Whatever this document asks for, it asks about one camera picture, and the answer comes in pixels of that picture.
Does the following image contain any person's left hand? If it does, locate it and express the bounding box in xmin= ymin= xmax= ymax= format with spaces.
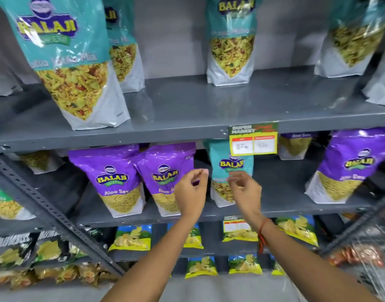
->
xmin=174 ymin=169 xmax=209 ymax=218

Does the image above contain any small teal snack mix packet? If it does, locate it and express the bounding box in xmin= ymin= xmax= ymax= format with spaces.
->
xmin=204 ymin=139 xmax=254 ymax=208

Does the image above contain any grey metal shelf rack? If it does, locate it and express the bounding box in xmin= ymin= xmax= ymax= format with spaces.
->
xmin=0 ymin=0 xmax=385 ymax=302

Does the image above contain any row of yellow chip packets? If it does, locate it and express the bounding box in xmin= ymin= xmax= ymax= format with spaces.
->
xmin=108 ymin=214 xmax=319 ymax=279

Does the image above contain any purple sev snack packet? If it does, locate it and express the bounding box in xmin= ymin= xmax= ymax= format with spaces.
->
xmin=305 ymin=127 xmax=385 ymax=204
xmin=68 ymin=144 xmax=146 ymax=218
xmin=278 ymin=133 xmax=319 ymax=161
xmin=134 ymin=142 xmax=197 ymax=217

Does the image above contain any person's right hand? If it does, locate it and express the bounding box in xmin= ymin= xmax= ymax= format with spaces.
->
xmin=227 ymin=171 xmax=263 ymax=224

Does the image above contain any small yellow price label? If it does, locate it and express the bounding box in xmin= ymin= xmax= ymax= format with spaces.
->
xmin=223 ymin=216 xmax=251 ymax=234

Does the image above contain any white-bottomed sev packet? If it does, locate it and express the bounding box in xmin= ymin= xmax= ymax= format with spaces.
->
xmin=7 ymin=150 xmax=66 ymax=175

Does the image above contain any pile of clear orange snack packets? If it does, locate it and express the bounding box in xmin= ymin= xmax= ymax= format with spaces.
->
xmin=328 ymin=242 xmax=385 ymax=268

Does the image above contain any green sev snack packet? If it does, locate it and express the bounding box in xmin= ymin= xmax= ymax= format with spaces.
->
xmin=0 ymin=182 xmax=36 ymax=221

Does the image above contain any person's left forearm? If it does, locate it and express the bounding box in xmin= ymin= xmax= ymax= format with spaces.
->
xmin=101 ymin=213 xmax=206 ymax=302

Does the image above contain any row of orange snack packets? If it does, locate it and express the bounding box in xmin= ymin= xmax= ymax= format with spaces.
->
xmin=0 ymin=262 xmax=119 ymax=290

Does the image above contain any wire basket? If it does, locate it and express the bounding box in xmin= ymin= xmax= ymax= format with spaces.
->
xmin=318 ymin=214 xmax=385 ymax=302

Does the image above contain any red thread bracelet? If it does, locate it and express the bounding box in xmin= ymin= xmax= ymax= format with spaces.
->
xmin=257 ymin=218 xmax=273 ymax=253

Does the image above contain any large teal snack mix packet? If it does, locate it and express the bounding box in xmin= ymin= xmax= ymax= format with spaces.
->
xmin=0 ymin=0 xmax=131 ymax=131

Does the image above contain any black chip packet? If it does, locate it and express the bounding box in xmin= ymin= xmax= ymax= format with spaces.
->
xmin=0 ymin=233 xmax=39 ymax=270
xmin=34 ymin=230 xmax=70 ymax=264

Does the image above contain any person's right forearm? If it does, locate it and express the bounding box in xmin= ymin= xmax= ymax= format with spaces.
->
xmin=242 ymin=214 xmax=382 ymax=302

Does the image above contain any yellow and green price label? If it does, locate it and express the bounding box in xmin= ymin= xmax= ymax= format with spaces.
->
xmin=228 ymin=122 xmax=279 ymax=156

